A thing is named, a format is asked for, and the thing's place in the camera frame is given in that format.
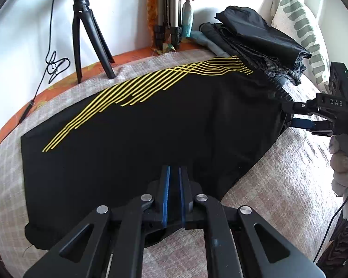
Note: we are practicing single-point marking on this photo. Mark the dark grey folded garments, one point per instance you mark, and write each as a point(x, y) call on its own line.
point(274, 63)

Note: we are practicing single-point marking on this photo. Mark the dark carved wooden furniture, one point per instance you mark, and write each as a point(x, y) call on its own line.
point(340, 252)

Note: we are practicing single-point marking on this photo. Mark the blue-grey folded cloth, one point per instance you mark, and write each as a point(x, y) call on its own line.
point(204, 39)

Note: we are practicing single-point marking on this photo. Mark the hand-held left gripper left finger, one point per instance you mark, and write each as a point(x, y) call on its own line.
point(166, 197)

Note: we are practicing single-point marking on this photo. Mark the black folded garment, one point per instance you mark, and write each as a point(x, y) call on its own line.
point(258, 31)

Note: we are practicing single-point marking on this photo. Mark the small black tripod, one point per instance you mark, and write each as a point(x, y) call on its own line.
point(84, 23)

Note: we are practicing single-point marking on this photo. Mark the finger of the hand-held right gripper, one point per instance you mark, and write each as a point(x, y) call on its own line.
point(300, 107)
point(303, 123)

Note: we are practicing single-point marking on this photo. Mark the grey checked blanket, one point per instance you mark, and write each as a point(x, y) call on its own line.
point(278, 208)

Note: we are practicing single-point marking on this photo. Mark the person's right hand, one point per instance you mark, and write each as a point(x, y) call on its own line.
point(340, 162)

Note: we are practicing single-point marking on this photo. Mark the silver tripod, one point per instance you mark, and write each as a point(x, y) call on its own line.
point(169, 11)

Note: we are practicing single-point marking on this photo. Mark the black pants with yellow stripes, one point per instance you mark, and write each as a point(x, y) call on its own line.
point(162, 121)

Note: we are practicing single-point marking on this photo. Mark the white pillow with green pattern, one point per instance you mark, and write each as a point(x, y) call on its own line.
point(300, 23)

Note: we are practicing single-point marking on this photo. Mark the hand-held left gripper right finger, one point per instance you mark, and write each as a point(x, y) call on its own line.
point(182, 197)

